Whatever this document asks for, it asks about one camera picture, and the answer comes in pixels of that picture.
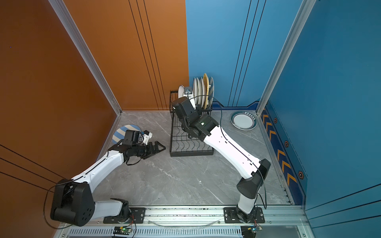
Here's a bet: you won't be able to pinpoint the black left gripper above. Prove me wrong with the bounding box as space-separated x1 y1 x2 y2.
133 141 166 159

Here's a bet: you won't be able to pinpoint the white flower outline plate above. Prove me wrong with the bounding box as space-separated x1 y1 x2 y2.
178 85 185 98

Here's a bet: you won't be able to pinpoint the orange sunburst plate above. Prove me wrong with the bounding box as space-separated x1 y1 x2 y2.
192 77 198 105

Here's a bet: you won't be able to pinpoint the white plate red characters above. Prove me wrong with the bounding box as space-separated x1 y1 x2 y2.
199 78 205 109

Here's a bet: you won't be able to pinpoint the yellow woven tray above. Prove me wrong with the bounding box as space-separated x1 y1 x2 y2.
203 73 210 110

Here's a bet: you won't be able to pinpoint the blue striped plate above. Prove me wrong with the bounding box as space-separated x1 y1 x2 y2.
208 77 214 109
112 125 141 144

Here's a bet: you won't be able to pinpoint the green rimmed white plate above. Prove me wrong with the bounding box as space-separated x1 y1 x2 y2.
230 111 257 131

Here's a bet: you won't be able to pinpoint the cream floral plate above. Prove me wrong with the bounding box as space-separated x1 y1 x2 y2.
195 78 202 106

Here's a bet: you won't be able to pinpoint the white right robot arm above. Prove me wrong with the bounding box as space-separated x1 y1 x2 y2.
171 97 271 217

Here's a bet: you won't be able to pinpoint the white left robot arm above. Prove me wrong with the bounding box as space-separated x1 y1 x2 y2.
50 130 166 227

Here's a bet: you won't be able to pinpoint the green circuit board left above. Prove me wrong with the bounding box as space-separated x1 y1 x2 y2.
113 226 134 238

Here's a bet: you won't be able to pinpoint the circuit board right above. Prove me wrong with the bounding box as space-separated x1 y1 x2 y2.
241 226 262 238

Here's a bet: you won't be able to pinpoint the black wire dish rack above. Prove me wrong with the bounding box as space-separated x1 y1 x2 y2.
169 107 214 157

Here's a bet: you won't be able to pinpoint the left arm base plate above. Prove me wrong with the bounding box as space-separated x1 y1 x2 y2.
103 207 146 224

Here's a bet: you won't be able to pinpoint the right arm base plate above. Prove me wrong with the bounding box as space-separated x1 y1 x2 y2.
223 207 266 224

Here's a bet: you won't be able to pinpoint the aluminium corner post left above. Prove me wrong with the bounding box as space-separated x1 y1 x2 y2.
49 0 123 116

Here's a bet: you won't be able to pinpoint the aluminium corner post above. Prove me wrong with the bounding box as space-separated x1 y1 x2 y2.
49 0 123 116
256 0 316 116

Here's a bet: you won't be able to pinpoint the aluminium front rail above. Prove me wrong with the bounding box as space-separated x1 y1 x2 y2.
53 205 316 238

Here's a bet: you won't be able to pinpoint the aluminium corner post right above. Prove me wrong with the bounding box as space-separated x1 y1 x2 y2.
256 0 316 116

